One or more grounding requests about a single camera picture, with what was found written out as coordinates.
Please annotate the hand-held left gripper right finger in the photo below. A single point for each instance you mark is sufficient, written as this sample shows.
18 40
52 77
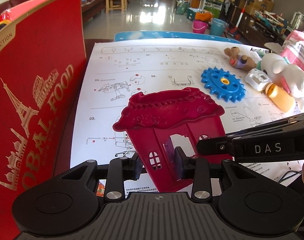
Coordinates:
179 162

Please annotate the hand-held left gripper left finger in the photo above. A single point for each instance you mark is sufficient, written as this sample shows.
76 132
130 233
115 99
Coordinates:
135 167

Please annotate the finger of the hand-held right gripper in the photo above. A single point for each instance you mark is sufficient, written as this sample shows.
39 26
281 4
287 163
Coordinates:
279 125
214 146

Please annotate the pink toy house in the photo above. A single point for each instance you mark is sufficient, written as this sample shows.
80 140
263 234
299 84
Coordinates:
167 115

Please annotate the red gift box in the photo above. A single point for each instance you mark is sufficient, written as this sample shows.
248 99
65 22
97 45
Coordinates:
29 67

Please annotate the orange toy bottle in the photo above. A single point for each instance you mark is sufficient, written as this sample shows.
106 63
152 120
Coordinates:
283 98

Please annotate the small white device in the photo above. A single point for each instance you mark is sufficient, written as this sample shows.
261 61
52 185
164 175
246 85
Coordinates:
257 78

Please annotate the white plush toy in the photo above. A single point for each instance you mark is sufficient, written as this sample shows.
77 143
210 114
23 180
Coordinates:
274 65

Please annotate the blue toy gear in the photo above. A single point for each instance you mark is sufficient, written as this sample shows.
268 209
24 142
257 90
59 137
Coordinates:
212 80

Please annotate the brown teddy bear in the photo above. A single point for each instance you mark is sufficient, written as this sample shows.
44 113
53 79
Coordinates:
247 63

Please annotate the pink packet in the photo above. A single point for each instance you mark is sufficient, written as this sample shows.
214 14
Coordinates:
299 45

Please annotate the dark tv cabinet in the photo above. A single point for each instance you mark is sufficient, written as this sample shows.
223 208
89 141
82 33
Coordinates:
262 30

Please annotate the white instruction sheet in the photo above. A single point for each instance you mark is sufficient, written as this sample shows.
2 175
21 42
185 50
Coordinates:
167 55

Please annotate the red white scooter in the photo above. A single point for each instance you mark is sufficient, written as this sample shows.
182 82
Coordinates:
240 17

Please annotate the teal bucket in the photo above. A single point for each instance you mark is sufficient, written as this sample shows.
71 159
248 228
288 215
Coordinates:
218 27

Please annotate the pink bucket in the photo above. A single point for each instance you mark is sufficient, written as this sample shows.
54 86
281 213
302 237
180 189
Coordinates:
199 27

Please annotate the blue patterned mat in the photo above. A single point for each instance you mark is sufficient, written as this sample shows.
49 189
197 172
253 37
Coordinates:
154 35

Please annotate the teal toy box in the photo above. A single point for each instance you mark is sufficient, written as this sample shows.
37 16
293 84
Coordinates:
199 15

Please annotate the dark brown sofa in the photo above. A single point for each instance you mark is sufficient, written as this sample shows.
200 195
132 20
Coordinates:
91 7

